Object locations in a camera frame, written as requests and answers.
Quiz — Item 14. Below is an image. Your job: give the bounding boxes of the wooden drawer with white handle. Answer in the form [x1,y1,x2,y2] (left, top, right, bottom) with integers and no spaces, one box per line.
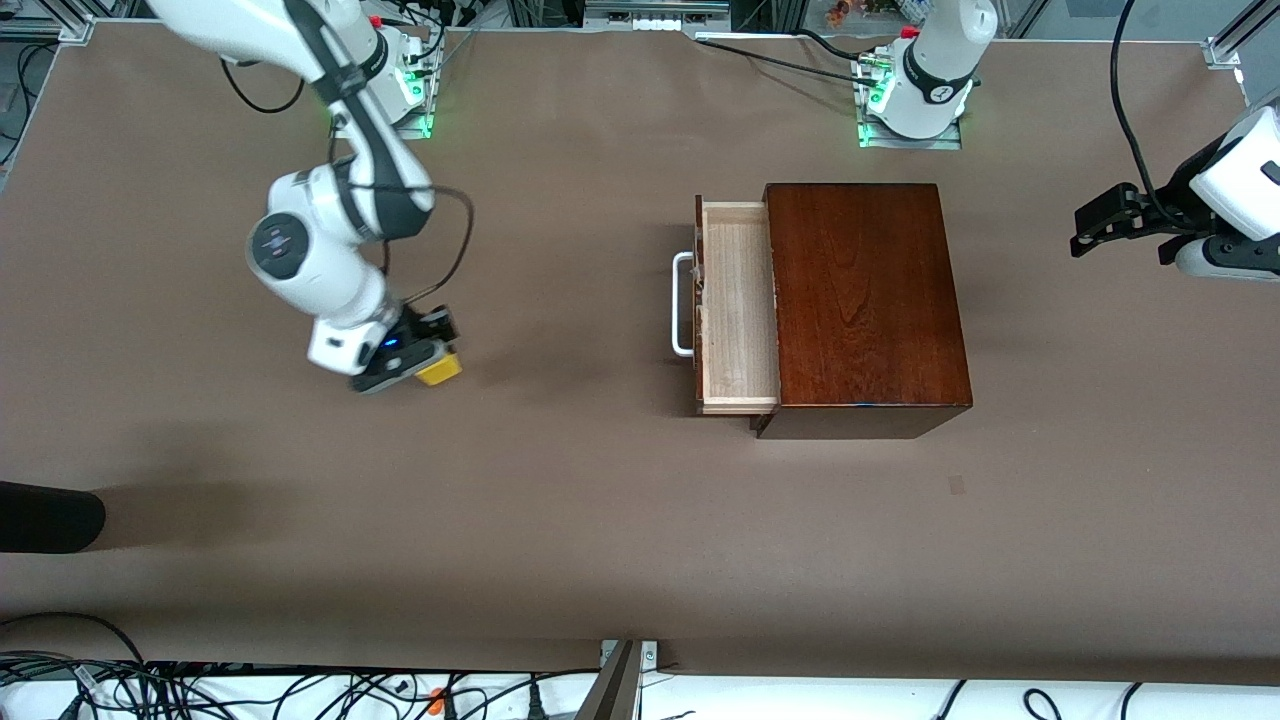
[672,195,782,417]

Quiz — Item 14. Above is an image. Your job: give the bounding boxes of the dark brown wooden cabinet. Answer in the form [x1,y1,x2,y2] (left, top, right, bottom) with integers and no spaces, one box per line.
[752,182,974,441]

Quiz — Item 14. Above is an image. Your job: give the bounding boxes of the grey power strip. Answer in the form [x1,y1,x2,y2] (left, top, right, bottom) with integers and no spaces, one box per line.
[583,0,733,33]

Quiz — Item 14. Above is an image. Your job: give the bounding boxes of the black ribbed cylinder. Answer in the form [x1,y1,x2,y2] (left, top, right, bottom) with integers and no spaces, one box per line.
[0,480,107,554]

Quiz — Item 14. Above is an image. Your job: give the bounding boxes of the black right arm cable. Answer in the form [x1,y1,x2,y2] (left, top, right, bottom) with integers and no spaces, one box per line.
[220,0,474,311]

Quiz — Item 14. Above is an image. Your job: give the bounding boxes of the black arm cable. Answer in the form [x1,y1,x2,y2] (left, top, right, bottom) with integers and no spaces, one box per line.
[1111,0,1187,227]
[220,0,474,311]

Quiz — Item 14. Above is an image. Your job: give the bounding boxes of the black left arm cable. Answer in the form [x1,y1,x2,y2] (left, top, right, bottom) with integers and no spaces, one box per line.
[1111,0,1187,227]

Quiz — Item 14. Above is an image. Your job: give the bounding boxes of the aluminium frame rail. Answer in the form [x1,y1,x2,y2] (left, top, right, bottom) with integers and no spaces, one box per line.
[1205,0,1280,71]
[0,0,97,45]

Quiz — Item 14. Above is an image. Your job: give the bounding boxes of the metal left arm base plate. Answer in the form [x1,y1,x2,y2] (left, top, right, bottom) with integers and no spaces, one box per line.
[857,55,964,151]

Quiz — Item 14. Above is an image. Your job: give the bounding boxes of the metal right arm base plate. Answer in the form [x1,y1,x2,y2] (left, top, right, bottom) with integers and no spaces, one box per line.
[328,40,435,141]

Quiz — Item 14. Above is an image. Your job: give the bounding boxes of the tangled black cables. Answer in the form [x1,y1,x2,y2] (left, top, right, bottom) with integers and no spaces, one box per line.
[0,650,601,720]

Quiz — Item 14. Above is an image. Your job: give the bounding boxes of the grey metal post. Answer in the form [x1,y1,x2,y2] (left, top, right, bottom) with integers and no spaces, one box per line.
[575,640,661,720]

